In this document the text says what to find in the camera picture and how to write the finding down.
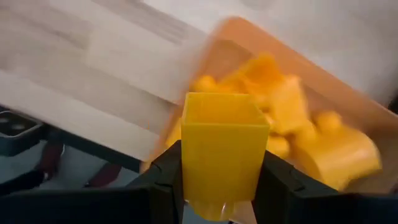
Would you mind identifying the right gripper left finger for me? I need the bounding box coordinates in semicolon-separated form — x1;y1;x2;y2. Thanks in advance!
126;139;186;224

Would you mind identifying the dark grey box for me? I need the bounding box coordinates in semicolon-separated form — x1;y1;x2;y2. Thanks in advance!
0;110;43;157

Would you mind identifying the orange toy block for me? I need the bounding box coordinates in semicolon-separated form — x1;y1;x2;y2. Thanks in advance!
242;53;284;91

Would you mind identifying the large yellow toy block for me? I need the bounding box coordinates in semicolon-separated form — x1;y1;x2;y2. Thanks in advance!
292;110;383;191

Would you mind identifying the dark red bar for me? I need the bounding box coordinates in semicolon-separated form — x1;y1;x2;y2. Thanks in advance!
89;162;123;188
36;139;63;179

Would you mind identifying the orange translucent plastic bin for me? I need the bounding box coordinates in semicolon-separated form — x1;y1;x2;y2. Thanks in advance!
139;16;398;195

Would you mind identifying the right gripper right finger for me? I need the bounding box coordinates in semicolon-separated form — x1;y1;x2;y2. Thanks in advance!
251;149;339;224

